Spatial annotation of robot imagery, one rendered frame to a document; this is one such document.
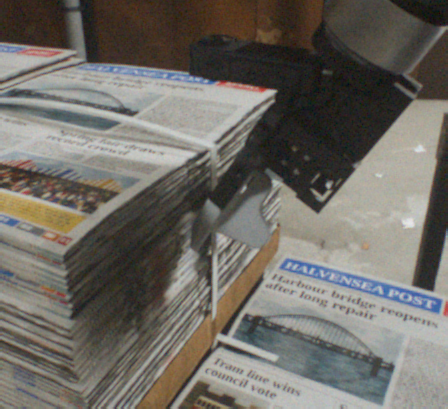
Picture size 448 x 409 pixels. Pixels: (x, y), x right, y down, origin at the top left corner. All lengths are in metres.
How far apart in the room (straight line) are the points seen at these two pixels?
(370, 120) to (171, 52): 3.73
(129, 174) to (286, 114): 0.13
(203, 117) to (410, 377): 0.33
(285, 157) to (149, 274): 0.14
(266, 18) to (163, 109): 3.43
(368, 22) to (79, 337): 0.28
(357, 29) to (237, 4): 3.60
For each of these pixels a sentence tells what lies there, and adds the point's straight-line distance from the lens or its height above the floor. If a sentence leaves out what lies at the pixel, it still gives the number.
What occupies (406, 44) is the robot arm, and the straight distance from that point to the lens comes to 0.38.
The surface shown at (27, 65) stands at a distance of 0.73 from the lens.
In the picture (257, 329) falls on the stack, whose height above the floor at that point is 0.83.
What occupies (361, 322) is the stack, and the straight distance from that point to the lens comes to 0.65.
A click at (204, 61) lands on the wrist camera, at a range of 0.44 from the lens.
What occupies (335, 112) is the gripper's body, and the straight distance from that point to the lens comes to 0.42.
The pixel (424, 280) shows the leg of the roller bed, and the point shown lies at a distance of 1.60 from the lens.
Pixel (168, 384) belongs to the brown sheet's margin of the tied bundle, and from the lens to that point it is 0.52.
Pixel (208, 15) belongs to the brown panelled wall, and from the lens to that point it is 4.01.
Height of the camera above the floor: 1.24
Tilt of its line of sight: 28 degrees down
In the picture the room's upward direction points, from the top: straight up
